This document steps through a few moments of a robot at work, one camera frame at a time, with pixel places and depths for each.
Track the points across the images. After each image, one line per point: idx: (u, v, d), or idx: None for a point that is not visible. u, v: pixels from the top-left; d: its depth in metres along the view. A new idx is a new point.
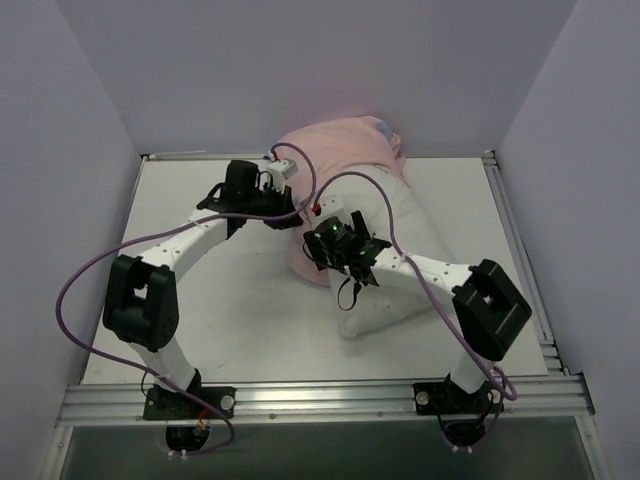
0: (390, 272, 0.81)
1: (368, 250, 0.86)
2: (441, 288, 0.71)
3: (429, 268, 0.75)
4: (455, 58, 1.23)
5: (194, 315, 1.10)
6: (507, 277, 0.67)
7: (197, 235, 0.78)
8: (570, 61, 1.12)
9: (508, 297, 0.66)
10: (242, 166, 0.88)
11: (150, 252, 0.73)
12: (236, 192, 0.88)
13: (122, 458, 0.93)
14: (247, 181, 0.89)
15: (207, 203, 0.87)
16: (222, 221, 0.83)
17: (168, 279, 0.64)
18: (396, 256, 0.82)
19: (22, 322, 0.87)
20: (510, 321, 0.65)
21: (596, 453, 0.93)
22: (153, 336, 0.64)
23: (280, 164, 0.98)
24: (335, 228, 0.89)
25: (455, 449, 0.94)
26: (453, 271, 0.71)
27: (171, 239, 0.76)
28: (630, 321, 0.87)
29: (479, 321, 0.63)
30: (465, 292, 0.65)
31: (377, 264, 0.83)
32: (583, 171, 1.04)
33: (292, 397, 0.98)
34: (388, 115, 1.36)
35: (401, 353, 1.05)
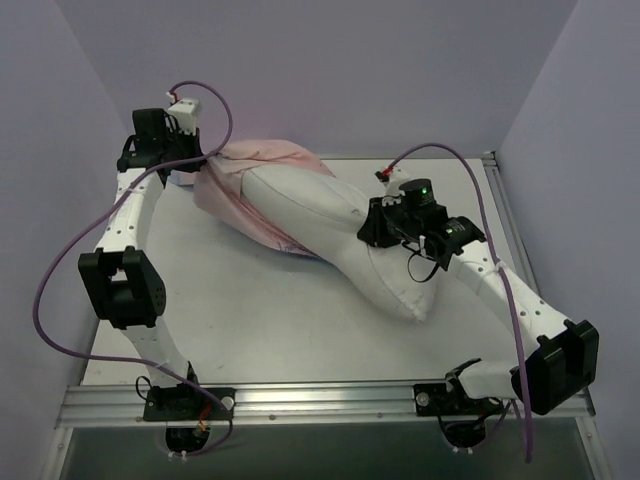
0: (472, 271, 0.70)
1: (456, 230, 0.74)
2: (525, 325, 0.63)
3: (520, 296, 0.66)
4: (453, 61, 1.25)
5: (194, 316, 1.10)
6: (596, 349, 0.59)
7: (135, 201, 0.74)
8: (571, 59, 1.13)
9: (585, 366, 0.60)
10: (148, 112, 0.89)
11: (105, 238, 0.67)
12: (152, 138, 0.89)
13: (122, 459, 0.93)
14: (160, 125, 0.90)
15: (125, 157, 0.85)
16: (153, 176, 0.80)
17: (142, 258, 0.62)
18: (487, 259, 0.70)
19: (23, 318, 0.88)
20: (569, 385, 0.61)
21: (600, 455, 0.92)
22: (151, 309, 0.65)
23: (183, 106, 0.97)
24: (424, 191, 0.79)
25: (455, 449, 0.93)
26: (546, 316, 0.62)
27: (117, 216, 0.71)
28: (631, 317, 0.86)
29: (549, 383, 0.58)
30: (552, 350, 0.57)
31: (463, 256, 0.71)
32: (582, 167, 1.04)
33: (293, 398, 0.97)
34: (388, 116, 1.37)
35: (401, 353, 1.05)
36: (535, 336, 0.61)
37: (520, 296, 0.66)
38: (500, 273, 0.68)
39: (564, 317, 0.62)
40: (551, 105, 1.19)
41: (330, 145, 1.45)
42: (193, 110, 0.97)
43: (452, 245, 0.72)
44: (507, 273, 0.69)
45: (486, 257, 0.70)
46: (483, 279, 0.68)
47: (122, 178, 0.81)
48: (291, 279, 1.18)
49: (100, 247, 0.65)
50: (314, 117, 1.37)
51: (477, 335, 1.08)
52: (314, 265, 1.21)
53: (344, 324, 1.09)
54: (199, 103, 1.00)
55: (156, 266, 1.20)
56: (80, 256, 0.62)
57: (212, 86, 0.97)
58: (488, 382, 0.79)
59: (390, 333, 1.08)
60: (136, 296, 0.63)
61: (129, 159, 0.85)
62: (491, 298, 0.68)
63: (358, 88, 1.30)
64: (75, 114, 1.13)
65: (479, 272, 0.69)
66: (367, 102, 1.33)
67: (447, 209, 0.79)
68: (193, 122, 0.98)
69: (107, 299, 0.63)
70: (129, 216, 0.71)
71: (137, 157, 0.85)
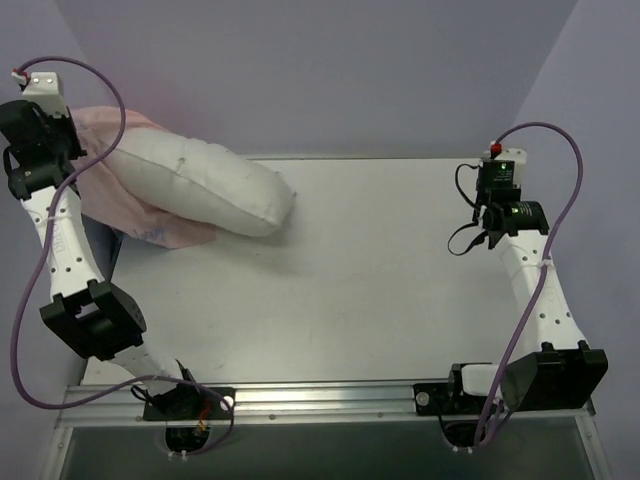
0: (514, 257, 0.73)
1: (520, 213, 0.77)
2: (538, 328, 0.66)
3: (549, 298, 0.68)
4: (453, 60, 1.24)
5: (193, 316, 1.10)
6: (596, 381, 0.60)
7: (65, 230, 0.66)
8: (571, 59, 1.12)
9: (578, 388, 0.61)
10: (14, 113, 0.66)
11: (58, 282, 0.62)
12: (37, 146, 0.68)
13: (121, 458, 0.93)
14: (33, 125, 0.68)
15: (15, 179, 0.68)
16: (69, 191, 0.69)
17: (112, 289, 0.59)
18: (536, 251, 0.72)
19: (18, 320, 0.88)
20: (555, 399, 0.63)
21: (600, 455, 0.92)
22: (137, 328, 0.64)
23: (45, 89, 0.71)
24: (503, 168, 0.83)
25: (455, 449, 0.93)
26: (564, 329, 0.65)
27: (56, 253, 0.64)
28: (632, 317, 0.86)
29: (536, 389, 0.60)
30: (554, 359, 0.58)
31: (514, 240, 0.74)
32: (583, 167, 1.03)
33: (293, 397, 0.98)
34: (387, 115, 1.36)
35: (401, 355, 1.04)
36: (544, 339, 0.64)
37: (549, 300, 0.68)
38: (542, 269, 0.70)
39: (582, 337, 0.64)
40: (551, 106, 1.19)
41: (330, 144, 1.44)
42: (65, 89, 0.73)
43: (509, 226, 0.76)
44: (549, 272, 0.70)
45: (536, 251, 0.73)
46: (522, 267, 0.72)
47: (30, 204, 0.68)
48: (289, 278, 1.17)
49: (59, 294, 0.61)
50: (313, 117, 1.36)
51: (477, 335, 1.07)
52: (311, 264, 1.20)
53: (344, 324, 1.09)
54: (54, 73, 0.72)
55: (154, 267, 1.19)
56: (40, 311, 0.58)
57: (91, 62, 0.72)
58: (485, 381, 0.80)
59: (389, 333, 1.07)
60: (116, 324, 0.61)
61: (28, 177, 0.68)
62: (520, 288, 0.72)
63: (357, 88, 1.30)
64: None
65: (522, 260, 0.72)
66: (366, 102, 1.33)
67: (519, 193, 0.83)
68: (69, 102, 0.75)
69: (86, 334, 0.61)
70: (69, 249, 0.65)
71: (35, 176, 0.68)
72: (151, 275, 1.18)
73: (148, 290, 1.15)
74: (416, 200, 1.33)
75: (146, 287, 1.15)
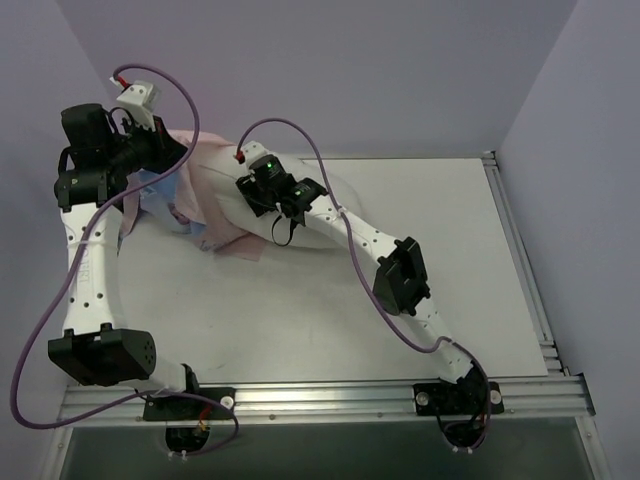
0: (325, 222, 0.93)
1: (303, 192, 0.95)
2: (368, 252, 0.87)
3: (360, 232, 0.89)
4: (450, 61, 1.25)
5: (193, 316, 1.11)
6: (421, 253, 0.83)
7: (95, 256, 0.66)
8: (567, 59, 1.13)
9: (417, 271, 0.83)
10: (84, 116, 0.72)
11: (74, 315, 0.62)
12: (94, 151, 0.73)
13: (121, 459, 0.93)
14: (100, 130, 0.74)
15: (63, 185, 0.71)
16: (110, 216, 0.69)
17: (123, 336, 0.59)
18: (331, 208, 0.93)
19: (16, 318, 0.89)
20: (411, 289, 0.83)
21: (599, 455, 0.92)
22: (143, 372, 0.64)
23: (133, 94, 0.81)
24: (270, 166, 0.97)
25: (455, 449, 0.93)
26: (381, 240, 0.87)
27: (81, 283, 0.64)
28: (631, 316, 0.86)
29: (393, 291, 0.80)
30: (389, 265, 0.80)
31: (314, 212, 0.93)
32: (580, 166, 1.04)
33: (293, 397, 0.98)
34: (385, 115, 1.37)
35: (400, 354, 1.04)
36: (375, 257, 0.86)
37: (361, 231, 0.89)
38: (342, 217, 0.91)
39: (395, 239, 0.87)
40: (549, 106, 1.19)
41: (329, 145, 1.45)
42: (145, 101, 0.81)
43: (302, 206, 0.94)
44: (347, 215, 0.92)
45: (330, 207, 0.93)
46: (331, 225, 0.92)
47: (69, 218, 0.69)
48: (290, 278, 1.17)
49: (71, 329, 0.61)
50: (312, 116, 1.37)
51: (477, 335, 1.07)
52: (311, 265, 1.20)
53: (343, 323, 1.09)
54: (154, 87, 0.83)
55: (155, 267, 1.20)
56: (49, 342, 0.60)
57: (156, 70, 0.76)
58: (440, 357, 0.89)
59: (389, 333, 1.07)
60: (121, 366, 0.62)
61: (72, 190, 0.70)
62: (340, 236, 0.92)
63: (355, 88, 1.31)
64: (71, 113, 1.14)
65: (327, 220, 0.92)
66: (364, 103, 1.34)
67: (292, 177, 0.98)
68: (149, 116, 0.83)
69: (90, 370, 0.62)
70: (92, 280, 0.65)
71: (80, 184, 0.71)
72: (150, 276, 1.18)
73: (147, 290, 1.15)
74: (416, 200, 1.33)
75: (146, 287, 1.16)
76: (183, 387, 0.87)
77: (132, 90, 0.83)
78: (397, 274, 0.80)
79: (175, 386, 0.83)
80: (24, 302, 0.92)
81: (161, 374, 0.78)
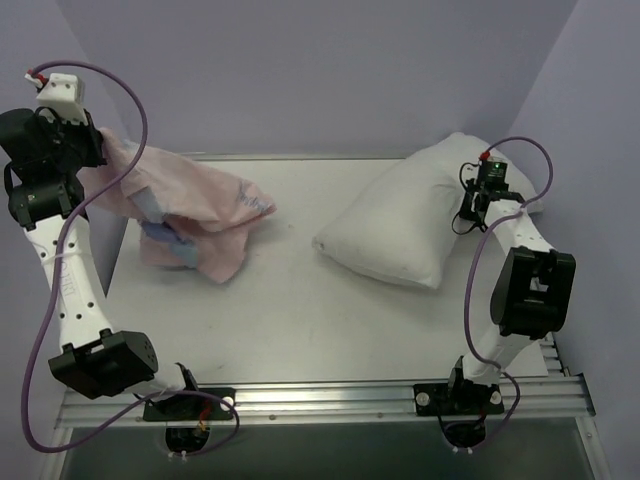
0: (494, 211, 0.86)
1: (503, 194, 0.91)
2: (514, 241, 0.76)
3: (528, 229, 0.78)
4: (452, 60, 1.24)
5: (193, 316, 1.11)
6: (571, 279, 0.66)
7: (74, 269, 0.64)
8: (570, 58, 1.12)
9: (555, 297, 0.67)
10: (19, 126, 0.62)
11: (68, 329, 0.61)
12: (41, 161, 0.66)
13: (121, 459, 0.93)
14: (42, 139, 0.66)
15: (15, 204, 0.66)
16: (73, 227, 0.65)
17: (124, 340, 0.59)
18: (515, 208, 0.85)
19: (17, 321, 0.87)
20: (535, 307, 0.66)
21: (600, 455, 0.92)
22: (147, 372, 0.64)
23: (61, 92, 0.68)
24: (496, 167, 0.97)
25: (455, 449, 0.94)
26: (537, 242, 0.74)
27: (69, 296, 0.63)
28: (633, 317, 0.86)
29: (511, 285, 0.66)
30: (526, 252, 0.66)
31: (494, 201, 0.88)
32: (582, 166, 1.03)
33: (293, 398, 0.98)
34: (386, 114, 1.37)
35: (401, 355, 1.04)
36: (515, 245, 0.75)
37: (527, 230, 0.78)
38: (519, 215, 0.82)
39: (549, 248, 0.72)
40: (549, 106, 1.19)
41: (329, 145, 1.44)
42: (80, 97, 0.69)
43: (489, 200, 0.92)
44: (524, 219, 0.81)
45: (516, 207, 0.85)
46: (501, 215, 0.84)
47: (35, 235, 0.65)
48: (290, 278, 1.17)
49: (69, 344, 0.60)
50: (313, 116, 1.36)
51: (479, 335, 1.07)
52: (312, 265, 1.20)
53: (344, 324, 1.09)
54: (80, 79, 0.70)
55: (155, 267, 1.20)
56: (50, 360, 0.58)
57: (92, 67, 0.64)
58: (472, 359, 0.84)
59: (389, 331, 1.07)
60: (125, 370, 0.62)
61: (31, 206, 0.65)
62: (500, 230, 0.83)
63: (357, 87, 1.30)
64: None
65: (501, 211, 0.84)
66: (365, 102, 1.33)
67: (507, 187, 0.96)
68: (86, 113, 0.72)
69: (94, 379, 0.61)
70: (80, 291, 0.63)
71: (38, 198, 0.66)
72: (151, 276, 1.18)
73: (148, 290, 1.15)
74: None
75: (146, 287, 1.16)
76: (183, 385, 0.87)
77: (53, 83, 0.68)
78: (527, 271, 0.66)
79: (176, 385, 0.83)
80: (26, 305, 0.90)
81: (161, 374, 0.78)
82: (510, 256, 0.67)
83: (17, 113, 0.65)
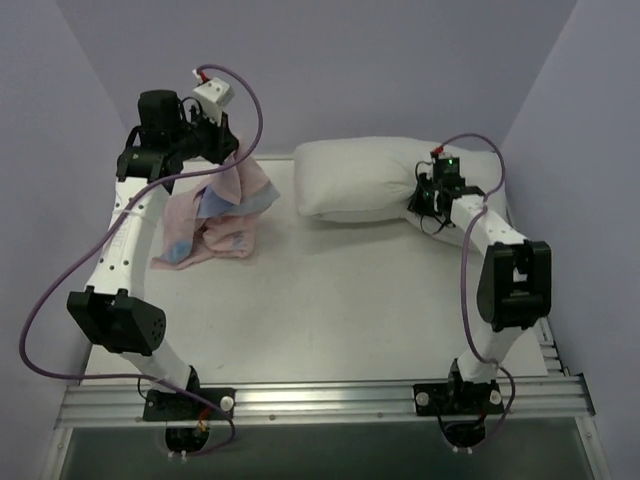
0: (463, 210, 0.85)
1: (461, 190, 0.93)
2: (488, 237, 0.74)
3: (496, 222, 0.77)
4: (453, 61, 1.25)
5: (192, 317, 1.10)
6: (551, 265, 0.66)
7: (132, 227, 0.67)
8: (569, 60, 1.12)
9: (538, 284, 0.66)
10: (156, 99, 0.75)
11: (97, 274, 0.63)
12: (160, 133, 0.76)
13: (121, 459, 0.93)
14: (169, 115, 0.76)
15: (124, 155, 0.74)
16: (156, 194, 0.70)
17: (135, 305, 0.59)
18: (478, 203, 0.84)
19: (19, 320, 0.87)
20: (520, 299, 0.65)
21: (600, 455, 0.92)
22: (146, 347, 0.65)
23: (211, 90, 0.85)
24: (450, 163, 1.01)
25: (455, 449, 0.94)
26: (510, 233, 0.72)
27: (114, 247, 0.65)
28: (632, 318, 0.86)
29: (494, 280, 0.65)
30: (503, 248, 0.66)
31: (459, 200, 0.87)
32: (581, 167, 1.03)
33: (293, 398, 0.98)
34: (386, 115, 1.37)
35: (400, 354, 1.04)
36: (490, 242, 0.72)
37: (495, 223, 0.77)
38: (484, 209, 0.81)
39: (522, 238, 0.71)
40: (548, 107, 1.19)
41: None
42: (219, 98, 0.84)
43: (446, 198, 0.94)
44: (490, 211, 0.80)
45: (479, 204, 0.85)
46: (468, 213, 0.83)
47: (122, 186, 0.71)
48: (291, 278, 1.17)
49: (92, 286, 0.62)
50: (313, 118, 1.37)
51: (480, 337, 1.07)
52: (311, 265, 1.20)
53: (344, 323, 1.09)
54: (231, 90, 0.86)
55: (156, 267, 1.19)
56: (69, 294, 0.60)
57: (234, 75, 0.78)
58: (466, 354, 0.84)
59: (378, 316, 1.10)
60: (129, 335, 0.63)
61: (132, 164, 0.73)
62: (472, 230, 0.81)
63: (356, 87, 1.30)
64: (74, 112, 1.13)
65: (467, 209, 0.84)
66: (365, 103, 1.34)
67: (463, 182, 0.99)
68: (218, 111, 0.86)
69: (100, 333, 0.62)
70: (124, 248, 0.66)
71: (140, 159, 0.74)
72: (152, 276, 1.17)
73: (148, 290, 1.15)
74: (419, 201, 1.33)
75: (147, 287, 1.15)
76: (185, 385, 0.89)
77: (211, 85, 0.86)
78: (508, 266, 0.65)
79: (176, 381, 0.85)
80: (27, 303, 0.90)
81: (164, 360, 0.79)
82: (488, 253, 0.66)
83: (164, 90, 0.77)
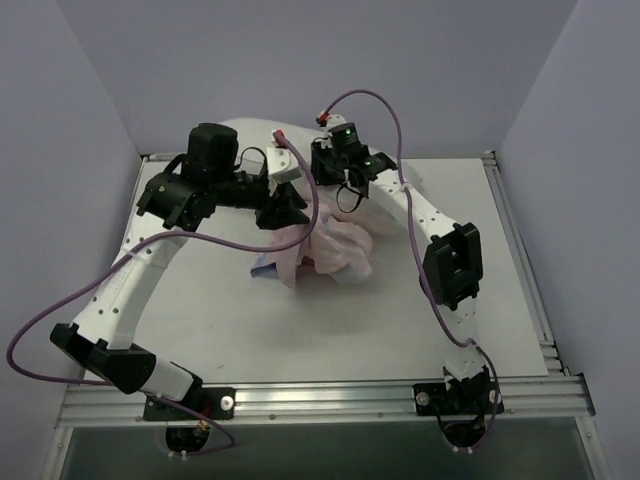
0: (384, 195, 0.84)
1: (373, 162, 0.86)
2: (423, 229, 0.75)
3: (421, 208, 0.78)
4: (453, 60, 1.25)
5: (192, 317, 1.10)
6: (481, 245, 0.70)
7: (133, 271, 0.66)
8: (569, 59, 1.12)
9: (472, 262, 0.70)
10: (209, 137, 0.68)
11: (86, 312, 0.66)
12: (201, 171, 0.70)
13: (121, 459, 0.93)
14: (218, 157, 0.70)
15: (161, 179, 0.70)
16: (166, 243, 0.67)
17: (108, 361, 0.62)
18: (397, 181, 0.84)
19: (19, 321, 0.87)
20: (465, 283, 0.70)
21: (600, 455, 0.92)
22: (125, 387, 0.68)
23: (276, 163, 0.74)
24: (348, 132, 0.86)
25: (455, 449, 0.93)
26: (439, 220, 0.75)
27: (107, 288, 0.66)
28: (631, 318, 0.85)
29: (439, 276, 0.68)
30: (440, 245, 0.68)
31: (377, 182, 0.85)
32: (581, 166, 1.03)
33: (293, 397, 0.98)
34: (386, 115, 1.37)
35: (400, 353, 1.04)
36: (429, 235, 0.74)
37: (422, 207, 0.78)
38: (405, 192, 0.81)
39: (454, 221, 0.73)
40: (548, 106, 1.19)
41: None
42: (276, 175, 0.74)
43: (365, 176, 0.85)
44: (411, 191, 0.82)
45: (396, 181, 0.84)
46: (391, 198, 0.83)
47: (139, 221, 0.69)
48: None
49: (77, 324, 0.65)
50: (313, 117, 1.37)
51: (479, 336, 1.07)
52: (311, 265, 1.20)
53: (344, 323, 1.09)
54: (296, 167, 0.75)
55: None
56: (57, 325, 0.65)
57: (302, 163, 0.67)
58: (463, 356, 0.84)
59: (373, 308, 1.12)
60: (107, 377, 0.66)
61: (156, 196, 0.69)
62: (399, 212, 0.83)
63: (356, 85, 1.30)
64: (75, 112, 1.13)
65: (389, 193, 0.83)
66: (365, 102, 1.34)
67: (367, 146, 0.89)
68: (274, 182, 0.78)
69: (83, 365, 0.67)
70: (118, 292, 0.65)
71: (166, 192, 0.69)
72: None
73: None
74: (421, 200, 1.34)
75: None
76: (181, 395, 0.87)
77: (282, 153, 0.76)
78: (449, 259, 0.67)
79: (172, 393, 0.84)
80: (27, 303, 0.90)
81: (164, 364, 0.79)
82: (429, 253, 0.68)
83: (225, 127, 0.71)
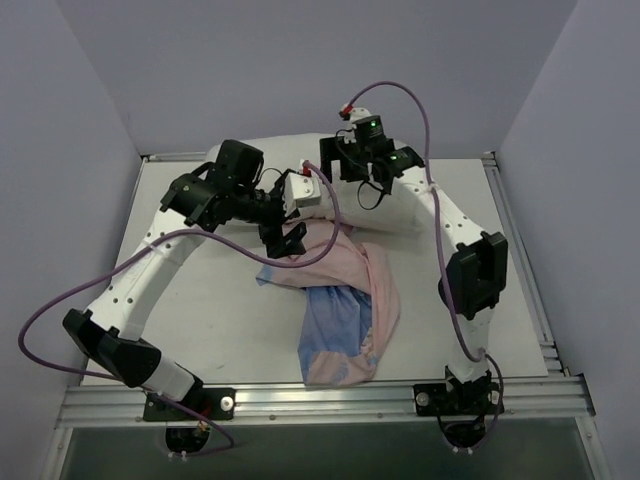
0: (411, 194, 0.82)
1: (399, 157, 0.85)
2: (449, 235, 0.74)
3: (447, 212, 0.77)
4: (453, 61, 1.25)
5: (193, 317, 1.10)
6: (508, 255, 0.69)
7: (150, 264, 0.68)
8: (569, 60, 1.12)
9: (496, 272, 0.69)
10: (239, 148, 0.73)
11: (101, 300, 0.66)
12: (226, 179, 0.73)
13: (120, 460, 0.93)
14: (245, 167, 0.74)
15: (185, 181, 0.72)
16: (184, 239, 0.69)
17: (117, 349, 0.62)
18: (423, 182, 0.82)
19: (19, 321, 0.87)
20: (486, 295, 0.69)
21: (600, 455, 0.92)
22: (130, 382, 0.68)
23: (301, 188, 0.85)
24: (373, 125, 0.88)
25: (455, 450, 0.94)
26: (467, 227, 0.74)
27: (124, 278, 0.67)
28: (632, 318, 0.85)
29: (462, 285, 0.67)
30: (466, 253, 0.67)
31: (402, 179, 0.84)
32: (581, 166, 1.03)
33: (293, 398, 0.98)
34: (386, 115, 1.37)
35: (401, 354, 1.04)
36: (455, 242, 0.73)
37: (449, 212, 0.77)
38: (432, 193, 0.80)
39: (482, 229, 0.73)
40: (548, 106, 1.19)
41: None
42: (297, 201, 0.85)
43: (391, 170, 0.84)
44: (439, 193, 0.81)
45: (423, 181, 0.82)
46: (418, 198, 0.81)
47: (160, 216, 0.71)
48: None
49: (91, 311, 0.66)
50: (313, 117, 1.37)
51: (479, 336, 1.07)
52: None
53: None
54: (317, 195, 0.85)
55: None
56: (72, 310, 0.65)
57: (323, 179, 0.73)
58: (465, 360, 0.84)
59: None
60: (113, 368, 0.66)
61: (180, 194, 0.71)
62: (425, 214, 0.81)
63: (356, 86, 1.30)
64: (75, 112, 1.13)
65: (415, 192, 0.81)
66: (365, 102, 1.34)
67: (392, 142, 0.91)
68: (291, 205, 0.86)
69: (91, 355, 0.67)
70: (135, 283, 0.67)
71: (190, 193, 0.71)
72: None
73: None
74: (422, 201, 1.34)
75: None
76: (181, 395, 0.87)
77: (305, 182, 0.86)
78: (473, 268, 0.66)
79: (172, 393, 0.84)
80: (28, 304, 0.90)
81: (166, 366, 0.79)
82: (455, 260, 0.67)
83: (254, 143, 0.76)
